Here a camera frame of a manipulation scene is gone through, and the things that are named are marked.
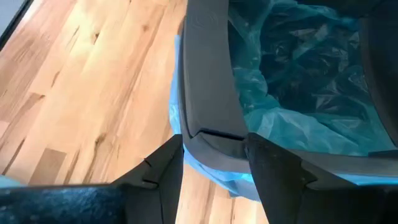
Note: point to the blue bin liner bag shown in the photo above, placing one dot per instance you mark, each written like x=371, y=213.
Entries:
x=295, y=130

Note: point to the crumpled blue plastic bag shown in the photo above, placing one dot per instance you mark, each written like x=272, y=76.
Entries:
x=7, y=182

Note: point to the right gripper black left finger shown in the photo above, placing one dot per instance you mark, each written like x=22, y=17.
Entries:
x=93, y=205

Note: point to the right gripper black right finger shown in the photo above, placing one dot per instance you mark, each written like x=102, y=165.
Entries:
x=311, y=202

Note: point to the black aluminium table frame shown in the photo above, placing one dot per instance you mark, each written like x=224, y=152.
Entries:
x=15, y=23

